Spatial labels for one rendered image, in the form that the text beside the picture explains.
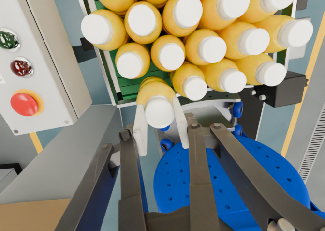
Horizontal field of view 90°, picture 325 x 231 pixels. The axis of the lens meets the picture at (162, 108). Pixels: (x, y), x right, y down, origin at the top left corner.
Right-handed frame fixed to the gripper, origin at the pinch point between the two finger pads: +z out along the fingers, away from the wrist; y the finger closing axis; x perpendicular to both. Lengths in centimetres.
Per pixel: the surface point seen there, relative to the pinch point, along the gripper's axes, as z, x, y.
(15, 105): 6.2, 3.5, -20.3
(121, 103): 19.6, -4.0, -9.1
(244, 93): 103, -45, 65
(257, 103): 103, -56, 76
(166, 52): 9.6, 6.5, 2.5
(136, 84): 27.7, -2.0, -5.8
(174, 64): 9.6, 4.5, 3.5
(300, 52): 32, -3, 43
